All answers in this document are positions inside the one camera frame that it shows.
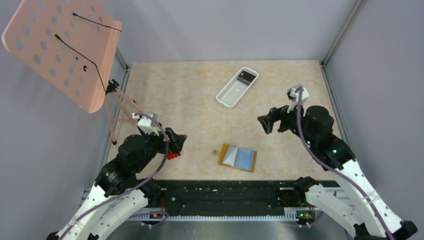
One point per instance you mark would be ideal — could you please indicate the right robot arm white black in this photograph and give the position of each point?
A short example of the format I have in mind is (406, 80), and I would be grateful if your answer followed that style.
(367, 217)

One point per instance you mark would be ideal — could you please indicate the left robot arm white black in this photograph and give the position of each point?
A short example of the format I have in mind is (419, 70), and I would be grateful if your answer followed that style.
(116, 193)

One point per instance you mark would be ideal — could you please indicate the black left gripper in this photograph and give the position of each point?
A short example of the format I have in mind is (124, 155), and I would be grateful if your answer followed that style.
(170, 142)

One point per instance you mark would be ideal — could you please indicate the white perforated plastic tray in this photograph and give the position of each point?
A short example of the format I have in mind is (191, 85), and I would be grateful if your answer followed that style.
(233, 91)

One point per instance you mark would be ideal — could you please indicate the pink perforated music stand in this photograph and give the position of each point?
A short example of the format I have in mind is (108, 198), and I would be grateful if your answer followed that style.
(73, 45)

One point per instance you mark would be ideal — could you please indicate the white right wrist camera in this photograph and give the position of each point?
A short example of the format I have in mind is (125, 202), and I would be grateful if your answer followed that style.
(297, 94)

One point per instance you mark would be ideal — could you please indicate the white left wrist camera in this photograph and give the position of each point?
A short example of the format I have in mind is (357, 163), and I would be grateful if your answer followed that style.
(145, 125)

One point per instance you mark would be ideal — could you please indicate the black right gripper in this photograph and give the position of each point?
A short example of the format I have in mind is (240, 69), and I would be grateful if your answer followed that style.
(278, 117)

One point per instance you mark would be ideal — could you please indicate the red white grid card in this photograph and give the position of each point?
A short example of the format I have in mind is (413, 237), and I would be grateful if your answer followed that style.
(172, 155)

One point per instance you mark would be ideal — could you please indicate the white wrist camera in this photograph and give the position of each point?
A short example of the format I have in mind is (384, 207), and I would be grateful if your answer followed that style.
(297, 94)
(145, 125)

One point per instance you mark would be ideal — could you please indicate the black card stack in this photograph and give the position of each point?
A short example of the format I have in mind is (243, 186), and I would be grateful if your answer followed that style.
(246, 77)

